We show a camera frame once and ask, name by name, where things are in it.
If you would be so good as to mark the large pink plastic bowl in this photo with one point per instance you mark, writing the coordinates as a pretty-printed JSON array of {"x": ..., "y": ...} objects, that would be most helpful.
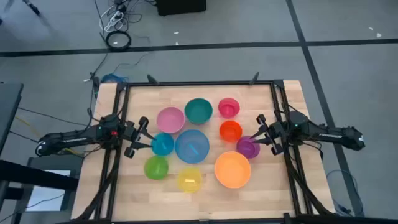
[{"x": 170, "y": 120}]

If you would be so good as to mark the large orange plastic bowl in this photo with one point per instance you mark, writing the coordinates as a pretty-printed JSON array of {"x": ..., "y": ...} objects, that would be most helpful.
[{"x": 232, "y": 170}]

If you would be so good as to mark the small magenta plastic bowl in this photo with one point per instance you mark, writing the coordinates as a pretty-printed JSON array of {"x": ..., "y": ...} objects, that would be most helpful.
[{"x": 229, "y": 107}]

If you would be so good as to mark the black beam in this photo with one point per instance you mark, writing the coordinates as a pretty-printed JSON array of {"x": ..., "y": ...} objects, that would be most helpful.
[{"x": 31, "y": 174}]

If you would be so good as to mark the black tripod leg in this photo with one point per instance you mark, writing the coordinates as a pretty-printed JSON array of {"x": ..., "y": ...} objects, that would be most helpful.
[{"x": 32, "y": 8}]

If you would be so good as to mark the small cyan plastic bowl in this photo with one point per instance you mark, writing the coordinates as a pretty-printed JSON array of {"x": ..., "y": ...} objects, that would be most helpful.
[{"x": 163, "y": 145}]

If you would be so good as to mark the black aluminium table frame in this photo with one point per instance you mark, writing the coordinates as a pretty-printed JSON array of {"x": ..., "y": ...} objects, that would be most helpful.
[{"x": 202, "y": 83}]

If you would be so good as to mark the white power strip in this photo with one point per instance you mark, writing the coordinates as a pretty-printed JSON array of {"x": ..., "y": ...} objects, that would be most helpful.
[{"x": 113, "y": 19}]

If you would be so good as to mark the black box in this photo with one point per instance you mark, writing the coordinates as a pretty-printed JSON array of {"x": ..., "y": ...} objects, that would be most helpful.
[{"x": 180, "y": 7}]

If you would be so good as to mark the small green plastic bowl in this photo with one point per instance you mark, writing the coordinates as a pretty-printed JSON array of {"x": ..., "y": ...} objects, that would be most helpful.
[{"x": 156, "y": 168}]

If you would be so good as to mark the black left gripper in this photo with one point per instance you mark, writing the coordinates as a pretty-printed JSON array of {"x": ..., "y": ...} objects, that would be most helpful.
[{"x": 133, "y": 133}]

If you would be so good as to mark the small yellow plastic bowl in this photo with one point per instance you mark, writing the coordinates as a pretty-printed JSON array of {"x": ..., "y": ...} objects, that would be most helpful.
[{"x": 189, "y": 180}]

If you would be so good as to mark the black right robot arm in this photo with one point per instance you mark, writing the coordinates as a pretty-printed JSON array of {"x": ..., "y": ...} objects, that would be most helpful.
[{"x": 329, "y": 135}]

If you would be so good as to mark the small red-orange plastic bowl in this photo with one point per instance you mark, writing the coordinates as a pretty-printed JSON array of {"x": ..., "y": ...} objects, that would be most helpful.
[{"x": 230, "y": 131}]

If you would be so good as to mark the grey metal stand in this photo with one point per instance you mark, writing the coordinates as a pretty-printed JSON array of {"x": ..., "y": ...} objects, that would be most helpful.
[{"x": 46, "y": 194}]

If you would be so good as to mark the large blue plastic bowl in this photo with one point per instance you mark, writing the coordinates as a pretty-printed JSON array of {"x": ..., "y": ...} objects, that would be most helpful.
[{"x": 191, "y": 147}]

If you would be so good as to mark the small purple plastic bowl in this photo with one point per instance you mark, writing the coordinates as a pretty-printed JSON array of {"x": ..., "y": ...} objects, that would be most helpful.
[{"x": 247, "y": 148}]

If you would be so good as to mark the dark grey desk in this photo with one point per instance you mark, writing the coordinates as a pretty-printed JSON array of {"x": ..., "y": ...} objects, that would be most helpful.
[{"x": 7, "y": 109}]

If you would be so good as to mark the black device with green light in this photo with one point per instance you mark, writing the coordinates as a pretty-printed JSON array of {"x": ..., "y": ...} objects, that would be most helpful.
[{"x": 96, "y": 85}]

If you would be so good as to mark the large teal plastic bowl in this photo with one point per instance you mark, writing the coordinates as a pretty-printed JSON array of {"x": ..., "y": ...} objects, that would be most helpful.
[{"x": 198, "y": 110}]

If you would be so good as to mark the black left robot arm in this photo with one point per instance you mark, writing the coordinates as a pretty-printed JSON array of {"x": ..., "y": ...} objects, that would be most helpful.
[{"x": 71, "y": 138}]

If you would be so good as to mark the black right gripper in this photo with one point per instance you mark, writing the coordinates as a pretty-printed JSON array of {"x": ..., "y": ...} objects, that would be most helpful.
[{"x": 275, "y": 135}]

